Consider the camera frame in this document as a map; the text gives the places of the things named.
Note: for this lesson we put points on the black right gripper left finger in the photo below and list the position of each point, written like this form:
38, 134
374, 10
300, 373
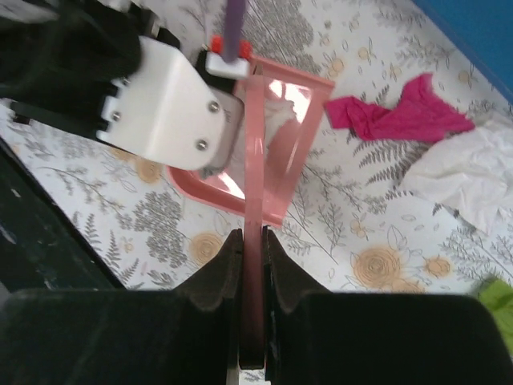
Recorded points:
188, 335

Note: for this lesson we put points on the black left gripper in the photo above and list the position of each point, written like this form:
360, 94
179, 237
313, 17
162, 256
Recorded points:
60, 59

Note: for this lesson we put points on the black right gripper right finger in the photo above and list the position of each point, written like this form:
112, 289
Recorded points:
315, 336

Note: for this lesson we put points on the pink dustpan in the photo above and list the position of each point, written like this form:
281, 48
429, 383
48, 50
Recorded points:
284, 158

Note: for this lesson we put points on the pink hand brush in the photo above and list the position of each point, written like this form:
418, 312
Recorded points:
252, 327

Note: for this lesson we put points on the small white crumpled paper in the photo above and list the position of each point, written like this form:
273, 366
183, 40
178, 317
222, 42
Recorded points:
277, 113

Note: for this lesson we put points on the large white crumpled paper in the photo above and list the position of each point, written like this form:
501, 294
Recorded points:
471, 173

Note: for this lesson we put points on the green paper scrap near roll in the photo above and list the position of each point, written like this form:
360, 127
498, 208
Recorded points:
496, 296

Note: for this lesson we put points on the magenta paper scrap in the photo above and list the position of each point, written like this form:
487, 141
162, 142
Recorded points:
420, 115

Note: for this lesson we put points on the blue wooden shelf unit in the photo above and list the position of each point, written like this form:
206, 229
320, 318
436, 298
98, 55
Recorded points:
482, 31

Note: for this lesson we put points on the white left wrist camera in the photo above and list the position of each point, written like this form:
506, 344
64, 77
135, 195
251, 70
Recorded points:
166, 113

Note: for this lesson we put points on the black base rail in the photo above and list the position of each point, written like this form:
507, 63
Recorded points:
40, 248

